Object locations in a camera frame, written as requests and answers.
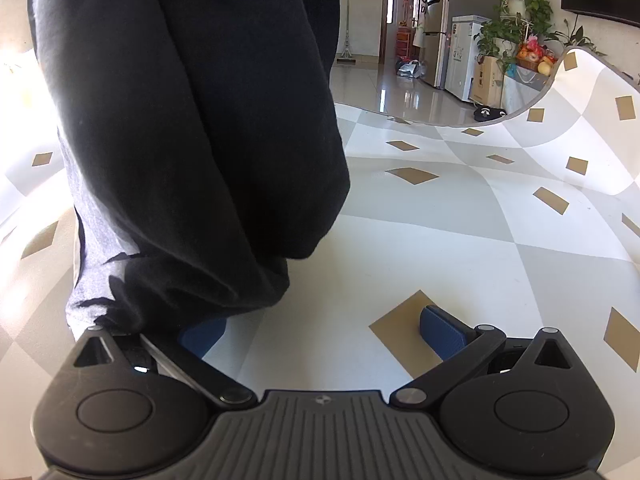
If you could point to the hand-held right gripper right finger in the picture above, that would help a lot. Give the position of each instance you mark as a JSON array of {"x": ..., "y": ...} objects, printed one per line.
[{"x": 442, "y": 332}]

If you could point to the white paper gift bag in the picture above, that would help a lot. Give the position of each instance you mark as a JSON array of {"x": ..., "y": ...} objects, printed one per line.
[{"x": 522, "y": 92}]

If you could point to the grey white checkered tablecloth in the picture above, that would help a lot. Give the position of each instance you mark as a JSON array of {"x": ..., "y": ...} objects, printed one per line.
[{"x": 450, "y": 220}]

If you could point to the plastic bag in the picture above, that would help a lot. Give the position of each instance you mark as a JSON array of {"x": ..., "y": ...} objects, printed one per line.
[{"x": 411, "y": 68}]

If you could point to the broom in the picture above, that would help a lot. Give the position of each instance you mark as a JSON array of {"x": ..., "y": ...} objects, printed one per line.
[{"x": 346, "y": 59}]

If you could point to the black slipper with white logo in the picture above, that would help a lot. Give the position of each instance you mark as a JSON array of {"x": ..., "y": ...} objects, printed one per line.
[{"x": 487, "y": 112}]

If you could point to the black t-shirt with white stripes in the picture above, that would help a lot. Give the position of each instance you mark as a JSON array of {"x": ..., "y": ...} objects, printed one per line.
[{"x": 200, "y": 135}]

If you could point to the white chest freezer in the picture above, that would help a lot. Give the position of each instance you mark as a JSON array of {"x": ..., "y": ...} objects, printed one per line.
[{"x": 462, "y": 60}]

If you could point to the cardboard box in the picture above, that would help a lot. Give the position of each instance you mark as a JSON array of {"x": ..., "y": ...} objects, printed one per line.
[{"x": 487, "y": 82}]

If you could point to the red plastic rack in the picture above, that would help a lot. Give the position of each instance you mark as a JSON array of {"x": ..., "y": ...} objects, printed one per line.
[{"x": 404, "y": 45}]

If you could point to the fruit basket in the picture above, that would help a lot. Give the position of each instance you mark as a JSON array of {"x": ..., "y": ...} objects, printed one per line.
[{"x": 532, "y": 55}]

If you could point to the slim-leaf green houseplant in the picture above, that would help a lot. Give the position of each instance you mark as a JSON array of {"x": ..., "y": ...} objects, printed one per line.
[{"x": 577, "y": 37}]

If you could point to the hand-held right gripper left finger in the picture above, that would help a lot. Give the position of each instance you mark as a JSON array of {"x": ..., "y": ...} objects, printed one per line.
[{"x": 202, "y": 337}]

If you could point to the green vine potted plant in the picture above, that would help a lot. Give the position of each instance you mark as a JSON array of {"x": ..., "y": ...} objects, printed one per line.
[{"x": 515, "y": 15}]

